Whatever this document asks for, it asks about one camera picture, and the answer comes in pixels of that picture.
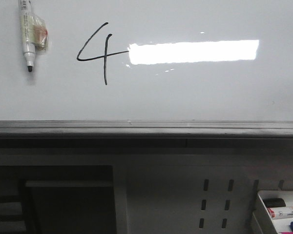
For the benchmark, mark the red-capped white marker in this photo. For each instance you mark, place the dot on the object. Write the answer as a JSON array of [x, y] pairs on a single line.
[[281, 212]]

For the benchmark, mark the white plastic storage bin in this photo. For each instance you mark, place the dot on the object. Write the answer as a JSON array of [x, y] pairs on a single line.
[[262, 223]]

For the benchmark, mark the white whiteboard marker with tape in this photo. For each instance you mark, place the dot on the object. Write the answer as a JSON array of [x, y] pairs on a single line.
[[34, 34]]

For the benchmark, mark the grey aluminium whiteboard frame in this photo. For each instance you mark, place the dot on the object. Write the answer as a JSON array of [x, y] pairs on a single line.
[[138, 134]]

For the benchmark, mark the black marker in bin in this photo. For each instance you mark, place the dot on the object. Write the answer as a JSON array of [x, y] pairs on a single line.
[[274, 202]]

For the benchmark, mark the dark shelf unit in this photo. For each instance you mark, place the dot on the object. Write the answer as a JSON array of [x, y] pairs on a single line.
[[57, 200]]

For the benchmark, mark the white whiteboard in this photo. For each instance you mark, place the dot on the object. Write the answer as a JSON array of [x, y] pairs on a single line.
[[151, 60]]

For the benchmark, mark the white pegboard panel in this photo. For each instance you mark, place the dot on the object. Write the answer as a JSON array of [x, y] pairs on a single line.
[[191, 196]]

